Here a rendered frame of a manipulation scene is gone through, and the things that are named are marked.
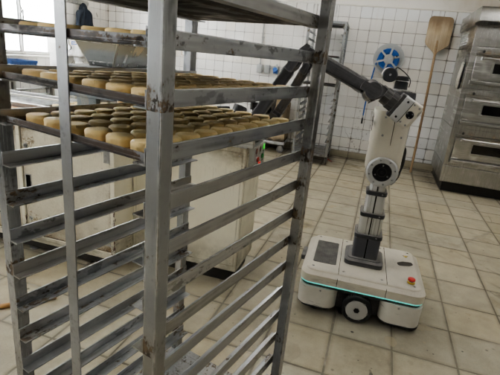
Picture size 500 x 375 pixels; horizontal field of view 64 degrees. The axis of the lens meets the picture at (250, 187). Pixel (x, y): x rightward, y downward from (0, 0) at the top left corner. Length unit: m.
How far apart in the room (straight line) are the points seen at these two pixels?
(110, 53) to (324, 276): 1.64
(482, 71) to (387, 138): 3.14
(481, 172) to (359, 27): 2.51
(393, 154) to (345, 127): 4.06
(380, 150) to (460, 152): 3.13
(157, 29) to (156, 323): 0.49
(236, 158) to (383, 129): 0.77
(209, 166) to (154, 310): 1.59
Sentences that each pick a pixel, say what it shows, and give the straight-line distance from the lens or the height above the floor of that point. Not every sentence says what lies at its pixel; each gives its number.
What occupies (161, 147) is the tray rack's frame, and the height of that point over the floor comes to 1.16.
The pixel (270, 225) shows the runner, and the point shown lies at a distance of 1.12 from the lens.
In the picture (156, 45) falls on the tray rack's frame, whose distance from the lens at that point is 0.62.
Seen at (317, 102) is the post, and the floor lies 1.21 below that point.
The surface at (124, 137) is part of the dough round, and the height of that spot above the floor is 1.15.
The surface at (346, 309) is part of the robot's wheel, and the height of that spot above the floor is 0.07.
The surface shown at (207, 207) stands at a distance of 2.35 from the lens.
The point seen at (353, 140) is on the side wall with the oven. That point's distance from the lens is 6.22.
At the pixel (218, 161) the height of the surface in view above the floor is 0.74.
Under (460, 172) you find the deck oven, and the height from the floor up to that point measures 0.26.
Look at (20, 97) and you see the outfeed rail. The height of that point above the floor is 0.88.
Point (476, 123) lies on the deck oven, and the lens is 5.16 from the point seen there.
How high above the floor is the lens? 1.31
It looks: 18 degrees down
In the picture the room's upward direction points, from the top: 6 degrees clockwise
